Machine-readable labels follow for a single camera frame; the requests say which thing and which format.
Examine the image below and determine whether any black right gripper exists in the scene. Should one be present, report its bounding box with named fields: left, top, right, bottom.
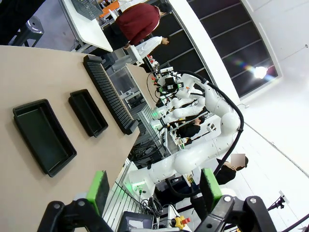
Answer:
left=156, top=76, right=184, bottom=94

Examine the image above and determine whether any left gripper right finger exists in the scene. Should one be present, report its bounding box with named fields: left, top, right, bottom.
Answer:
left=193, top=168, right=278, bottom=232

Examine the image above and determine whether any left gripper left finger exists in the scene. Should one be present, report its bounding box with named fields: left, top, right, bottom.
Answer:
left=37, top=170, right=114, bottom=232

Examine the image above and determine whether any black plastic ESD tray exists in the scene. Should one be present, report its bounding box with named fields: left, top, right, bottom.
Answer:
left=12, top=98, right=77, bottom=178
left=68, top=88, right=109, bottom=138

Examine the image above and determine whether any person in black top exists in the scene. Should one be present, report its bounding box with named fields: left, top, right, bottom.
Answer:
left=214, top=153, right=249, bottom=186

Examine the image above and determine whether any brown background table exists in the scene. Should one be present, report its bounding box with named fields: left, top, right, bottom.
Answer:
left=125, top=63, right=157, bottom=110

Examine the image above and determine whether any yellow red emergency stop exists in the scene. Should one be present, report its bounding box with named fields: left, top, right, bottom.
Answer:
left=170, top=216, right=191, bottom=229

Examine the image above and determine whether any seated person in black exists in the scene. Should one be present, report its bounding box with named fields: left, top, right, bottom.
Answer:
left=176, top=116, right=206, bottom=145

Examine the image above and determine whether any person in white top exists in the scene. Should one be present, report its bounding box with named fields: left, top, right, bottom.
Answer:
left=135, top=35, right=170, bottom=60

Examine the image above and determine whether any black tablet screen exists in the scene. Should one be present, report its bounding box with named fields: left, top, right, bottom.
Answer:
left=118, top=211, right=155, bottom=232

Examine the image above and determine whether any black slotted board rack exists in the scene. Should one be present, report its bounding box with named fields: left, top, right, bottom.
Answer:
left=83, top=55, right=140, bottom=135

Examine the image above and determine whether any person in maroon sweater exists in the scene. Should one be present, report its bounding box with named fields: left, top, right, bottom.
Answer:
left=103, top=2, right=172, bottom=50

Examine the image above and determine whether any bright ceiling lamp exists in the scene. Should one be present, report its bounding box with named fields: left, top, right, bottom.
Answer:
left=253, top=65, right=268, bottom=79

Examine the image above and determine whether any white work table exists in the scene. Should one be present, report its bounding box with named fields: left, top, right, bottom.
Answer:
left=59, top=0, right=114, bottom=53

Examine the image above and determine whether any grey mesh basket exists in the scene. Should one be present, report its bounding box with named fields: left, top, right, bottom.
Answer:
left=70, top=0, right=104, bottom=21

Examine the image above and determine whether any black metal stool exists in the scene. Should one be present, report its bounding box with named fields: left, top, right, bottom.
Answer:
left=9, top=15, right=44, bottom=48

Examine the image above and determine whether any black cable bundle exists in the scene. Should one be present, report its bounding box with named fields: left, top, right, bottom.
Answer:
left=129, top=137, right=167, bottom=167

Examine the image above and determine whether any black braided cable conduit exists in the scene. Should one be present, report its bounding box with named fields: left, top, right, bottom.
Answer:
left=165, top=70, right=244, bottom=199

